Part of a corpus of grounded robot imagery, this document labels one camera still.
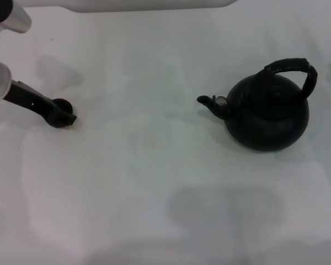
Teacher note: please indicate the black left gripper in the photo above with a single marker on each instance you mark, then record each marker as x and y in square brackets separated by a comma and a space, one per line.
[27, 96]

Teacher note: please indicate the small dark teacup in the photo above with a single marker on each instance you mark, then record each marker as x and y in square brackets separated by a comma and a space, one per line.
[63, 104]

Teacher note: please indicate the black round teapot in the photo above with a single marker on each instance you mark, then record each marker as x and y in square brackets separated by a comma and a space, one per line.
[267, 124]

